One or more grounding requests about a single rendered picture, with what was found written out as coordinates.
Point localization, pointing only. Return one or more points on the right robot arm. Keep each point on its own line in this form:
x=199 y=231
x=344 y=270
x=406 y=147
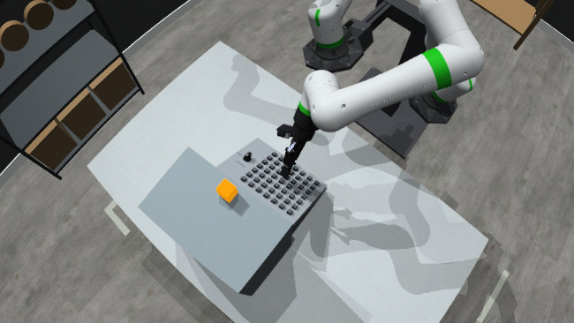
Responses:
x=325 y=17

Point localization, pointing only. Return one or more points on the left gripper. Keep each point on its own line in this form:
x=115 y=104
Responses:
x=300 y=137

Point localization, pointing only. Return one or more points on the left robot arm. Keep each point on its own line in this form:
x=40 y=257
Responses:
x=453 y=59

